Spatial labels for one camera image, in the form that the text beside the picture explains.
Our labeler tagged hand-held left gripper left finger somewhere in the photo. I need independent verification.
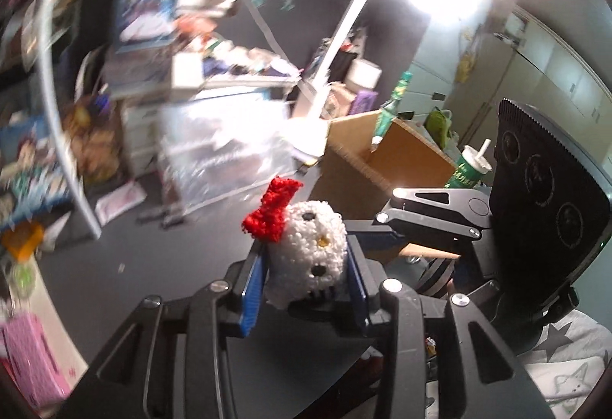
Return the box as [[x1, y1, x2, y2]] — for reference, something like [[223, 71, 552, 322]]
[[57, 242, 267, 419]]

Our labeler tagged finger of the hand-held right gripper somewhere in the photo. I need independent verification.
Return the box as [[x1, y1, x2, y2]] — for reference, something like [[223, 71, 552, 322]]
[[363, 187, 494, 254], [415, 254, 480, 300]]

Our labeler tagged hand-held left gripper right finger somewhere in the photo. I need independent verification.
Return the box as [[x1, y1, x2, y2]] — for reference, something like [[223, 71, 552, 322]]
[[335, 237, 556, 419]]

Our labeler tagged white crochet cat plush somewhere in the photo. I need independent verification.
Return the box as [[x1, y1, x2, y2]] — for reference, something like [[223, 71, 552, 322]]
[[243, 177, 349, 311]]

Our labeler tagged brown cardboard box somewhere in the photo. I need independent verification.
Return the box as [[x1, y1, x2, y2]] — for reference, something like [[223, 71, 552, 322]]
[[310, 110, 457, 259]]

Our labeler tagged green paper cup with straw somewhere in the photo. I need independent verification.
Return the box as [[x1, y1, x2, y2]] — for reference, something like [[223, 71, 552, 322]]
[[444, 139, 493, 190]]

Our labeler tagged green plastic bag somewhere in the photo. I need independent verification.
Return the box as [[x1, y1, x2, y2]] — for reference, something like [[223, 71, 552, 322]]
[[425, 108, 453, 147]]

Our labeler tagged green drink bottle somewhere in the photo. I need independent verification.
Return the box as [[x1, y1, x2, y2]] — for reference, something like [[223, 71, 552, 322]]
[[372, 71, 413, 148]]

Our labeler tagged purple packet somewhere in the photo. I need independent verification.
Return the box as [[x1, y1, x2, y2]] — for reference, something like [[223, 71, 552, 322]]
[[351, 89, 379, 116]]

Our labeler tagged clear zip bag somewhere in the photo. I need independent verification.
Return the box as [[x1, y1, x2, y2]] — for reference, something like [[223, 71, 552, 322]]
[[160, 103, 307, 215]]

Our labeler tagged grey cabinet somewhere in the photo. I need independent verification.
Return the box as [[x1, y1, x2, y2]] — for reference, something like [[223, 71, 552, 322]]
[[411, 8, 612, 190]]

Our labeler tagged yellow cartoon sticker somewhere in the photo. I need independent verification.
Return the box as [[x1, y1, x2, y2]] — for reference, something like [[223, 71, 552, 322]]
[[454, 50, 480, 85]]

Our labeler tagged white paper roll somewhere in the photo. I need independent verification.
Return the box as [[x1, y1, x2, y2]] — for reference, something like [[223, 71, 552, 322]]
[[345, 59, 382, 90]]

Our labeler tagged pink paper packet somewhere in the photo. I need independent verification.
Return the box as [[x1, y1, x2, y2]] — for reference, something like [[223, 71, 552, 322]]
[[94, 182, 147, 227]]

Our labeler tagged white printed cloth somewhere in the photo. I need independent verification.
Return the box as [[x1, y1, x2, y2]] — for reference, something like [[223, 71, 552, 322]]
[[523, 352, 609, 419]]

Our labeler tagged white mini drawer unit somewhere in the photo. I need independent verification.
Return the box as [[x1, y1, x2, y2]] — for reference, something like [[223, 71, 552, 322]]
[[122, 103, 166, 177]]

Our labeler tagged white desk lamp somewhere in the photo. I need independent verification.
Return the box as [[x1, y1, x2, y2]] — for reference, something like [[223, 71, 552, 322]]
[[291, 0, 498, 161]]

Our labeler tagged white desk shelf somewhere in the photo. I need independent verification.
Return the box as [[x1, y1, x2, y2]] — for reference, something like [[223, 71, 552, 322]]
[[191, 65, 300, 100]]

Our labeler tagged anime card display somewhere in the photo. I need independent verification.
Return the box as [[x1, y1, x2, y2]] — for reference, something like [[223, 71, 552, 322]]
[[62, 93, 121, 183]]

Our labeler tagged small white box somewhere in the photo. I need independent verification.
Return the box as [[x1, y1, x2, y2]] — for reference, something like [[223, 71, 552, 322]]
[[172, 53, 207, 90]]

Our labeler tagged clear green capsule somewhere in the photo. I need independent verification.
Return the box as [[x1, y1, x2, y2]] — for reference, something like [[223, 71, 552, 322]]
[[12, 263, 37, 293]]

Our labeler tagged pink leopard pouch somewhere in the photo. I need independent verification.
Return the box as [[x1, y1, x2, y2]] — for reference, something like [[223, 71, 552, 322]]
[[0, 311, 72, 406]]

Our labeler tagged small orange tray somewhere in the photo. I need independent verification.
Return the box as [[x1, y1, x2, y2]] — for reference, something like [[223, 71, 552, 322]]
[[0, 223, 46, 260]]

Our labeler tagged white printed carton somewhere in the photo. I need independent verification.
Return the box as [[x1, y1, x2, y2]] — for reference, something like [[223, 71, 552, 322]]
[[103, 51, 177, 97]]

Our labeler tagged white curved pole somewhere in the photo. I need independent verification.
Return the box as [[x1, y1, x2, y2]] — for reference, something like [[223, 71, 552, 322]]
[[39, 0, 104, 239]]

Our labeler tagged anime wall poster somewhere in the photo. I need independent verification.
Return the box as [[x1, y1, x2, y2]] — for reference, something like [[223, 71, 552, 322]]
[[0, 122, 73, 228]]

